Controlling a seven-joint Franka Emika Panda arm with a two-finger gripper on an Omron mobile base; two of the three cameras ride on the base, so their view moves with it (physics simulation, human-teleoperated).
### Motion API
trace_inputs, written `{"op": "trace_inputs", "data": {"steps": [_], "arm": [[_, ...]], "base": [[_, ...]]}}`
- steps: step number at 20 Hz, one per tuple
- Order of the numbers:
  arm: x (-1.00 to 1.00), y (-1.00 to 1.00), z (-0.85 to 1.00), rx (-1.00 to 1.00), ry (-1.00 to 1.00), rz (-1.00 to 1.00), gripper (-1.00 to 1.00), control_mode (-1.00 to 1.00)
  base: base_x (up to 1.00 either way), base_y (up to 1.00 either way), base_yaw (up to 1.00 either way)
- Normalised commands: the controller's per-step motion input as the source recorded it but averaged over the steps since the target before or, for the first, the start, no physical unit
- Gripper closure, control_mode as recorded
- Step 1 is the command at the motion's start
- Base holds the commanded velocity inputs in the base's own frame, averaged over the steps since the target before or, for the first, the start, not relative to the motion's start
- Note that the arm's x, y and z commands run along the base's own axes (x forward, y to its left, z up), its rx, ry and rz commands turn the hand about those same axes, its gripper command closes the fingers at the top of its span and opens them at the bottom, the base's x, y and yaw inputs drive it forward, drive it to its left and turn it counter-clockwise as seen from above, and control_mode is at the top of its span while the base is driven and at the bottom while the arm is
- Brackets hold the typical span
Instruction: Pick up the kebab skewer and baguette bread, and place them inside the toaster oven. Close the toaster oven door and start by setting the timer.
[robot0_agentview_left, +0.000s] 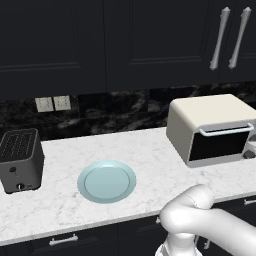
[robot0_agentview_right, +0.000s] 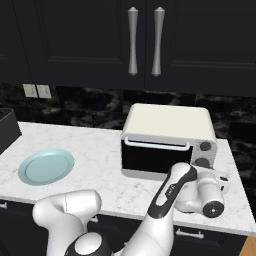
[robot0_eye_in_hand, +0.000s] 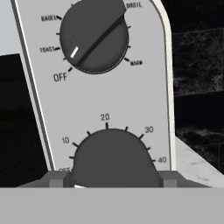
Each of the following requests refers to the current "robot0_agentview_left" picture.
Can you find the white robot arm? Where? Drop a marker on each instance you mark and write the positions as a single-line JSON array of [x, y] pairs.
[[200, 216]]

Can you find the cream toaster oven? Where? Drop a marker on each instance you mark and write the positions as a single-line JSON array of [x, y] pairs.
[[206, 116]]

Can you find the toaster oven glass door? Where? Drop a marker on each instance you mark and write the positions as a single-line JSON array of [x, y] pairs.
[[218, 146]]

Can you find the black upper cupboard door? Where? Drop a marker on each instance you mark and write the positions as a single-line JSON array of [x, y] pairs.
[[50, 43], [160, 40], [245, 40]]

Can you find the black two-slot toaster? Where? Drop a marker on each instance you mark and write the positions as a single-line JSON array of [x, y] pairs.
[[20, 160]]

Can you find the dark toaster oven knob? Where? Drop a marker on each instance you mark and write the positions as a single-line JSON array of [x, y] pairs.
[[249, 154]]

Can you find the light blue plate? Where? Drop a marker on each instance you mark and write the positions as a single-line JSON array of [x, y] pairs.
[[106, 181]]

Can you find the black drawer front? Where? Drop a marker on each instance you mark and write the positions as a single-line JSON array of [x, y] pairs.
[[238, 206], [141, 235], [66, 240]]

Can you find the white wall outlet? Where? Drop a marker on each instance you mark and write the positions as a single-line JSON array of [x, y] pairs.
[[44, 104], [62, 102]]

